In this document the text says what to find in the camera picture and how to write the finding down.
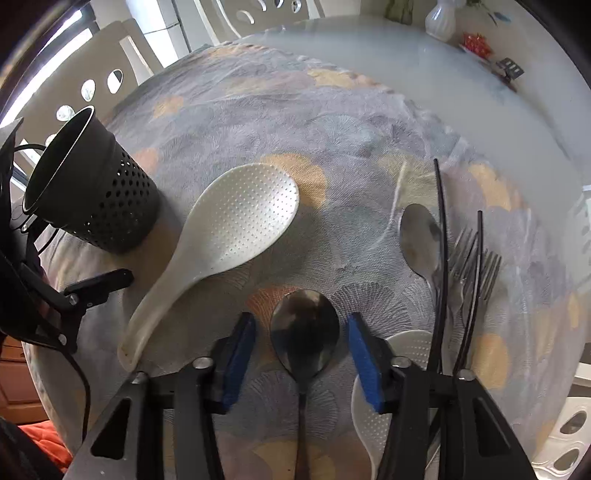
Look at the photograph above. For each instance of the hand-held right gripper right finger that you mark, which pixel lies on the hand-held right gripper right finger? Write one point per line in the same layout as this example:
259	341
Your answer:
367	364

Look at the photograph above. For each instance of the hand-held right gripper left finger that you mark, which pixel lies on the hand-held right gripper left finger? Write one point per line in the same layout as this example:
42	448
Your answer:
238	364

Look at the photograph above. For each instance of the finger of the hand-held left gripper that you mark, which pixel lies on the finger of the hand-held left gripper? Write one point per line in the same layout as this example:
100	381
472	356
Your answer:
99	284

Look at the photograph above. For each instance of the large metal spoon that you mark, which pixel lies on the large metal spoon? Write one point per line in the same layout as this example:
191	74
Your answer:
304	332

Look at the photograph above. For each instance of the dark perforated utensil holder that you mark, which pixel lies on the dark perforated utensil holder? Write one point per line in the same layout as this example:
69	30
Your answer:
101	198

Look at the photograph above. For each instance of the wooden cabinet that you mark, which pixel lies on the wooden cabinet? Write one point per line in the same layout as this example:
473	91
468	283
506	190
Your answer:
21	383

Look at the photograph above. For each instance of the metal fork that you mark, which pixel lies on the metal fork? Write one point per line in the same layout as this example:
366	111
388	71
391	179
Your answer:
483	295
457	288

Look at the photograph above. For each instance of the small metal spoon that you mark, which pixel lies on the small metal spoon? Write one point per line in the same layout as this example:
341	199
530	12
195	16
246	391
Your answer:
418	244

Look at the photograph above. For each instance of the large white rice paddle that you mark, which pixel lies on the large white rice paddle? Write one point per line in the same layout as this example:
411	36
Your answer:
240	217

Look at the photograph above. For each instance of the orange cloth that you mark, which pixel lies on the orange cloth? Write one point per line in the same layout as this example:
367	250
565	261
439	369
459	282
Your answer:
46	443

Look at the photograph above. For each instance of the white dining chair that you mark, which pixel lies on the white dining chair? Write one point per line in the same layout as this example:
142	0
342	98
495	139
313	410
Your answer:
565	443
134	50
277	11

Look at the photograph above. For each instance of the fan-patterned tablecloth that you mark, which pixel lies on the fan-patterned tablecloth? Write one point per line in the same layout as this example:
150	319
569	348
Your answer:
323	138

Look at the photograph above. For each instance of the black phone stand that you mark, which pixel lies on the black phone stand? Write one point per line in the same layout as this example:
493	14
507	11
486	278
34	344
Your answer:
508	69

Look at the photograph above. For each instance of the red lidded bowl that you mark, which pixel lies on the red lidded bowl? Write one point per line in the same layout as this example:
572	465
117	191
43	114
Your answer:
475	45

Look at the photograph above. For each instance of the white ribbed vase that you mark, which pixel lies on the white ribbed vase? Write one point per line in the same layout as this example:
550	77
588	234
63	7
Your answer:
441	21

